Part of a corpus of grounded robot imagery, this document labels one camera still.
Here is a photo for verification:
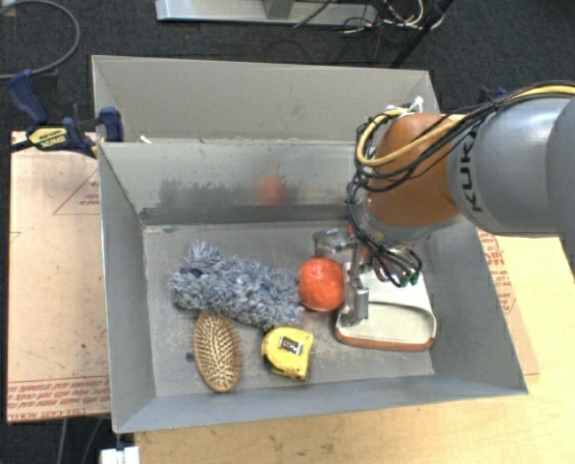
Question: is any yellow tape measure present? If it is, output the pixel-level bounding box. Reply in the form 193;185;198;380
260;326;316;383

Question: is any orange ball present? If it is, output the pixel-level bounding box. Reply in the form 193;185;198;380
297;257;346;314

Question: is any oval wooden hairbrush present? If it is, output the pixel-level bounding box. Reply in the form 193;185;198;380
192;309;244;394

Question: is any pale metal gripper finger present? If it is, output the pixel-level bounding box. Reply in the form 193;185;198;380
340;257;371;329
312;228;357;259

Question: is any brown cardboard board, red print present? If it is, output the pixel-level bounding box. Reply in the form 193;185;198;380
6;130;542;425

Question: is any white dish with brown rim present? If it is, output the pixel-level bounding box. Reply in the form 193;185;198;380
333;258;438;354

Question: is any blue-grey fluffy duster head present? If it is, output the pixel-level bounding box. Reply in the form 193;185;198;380
167;240;307;334

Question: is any grey metal bin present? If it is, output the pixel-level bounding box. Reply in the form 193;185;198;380
91;54;530;435

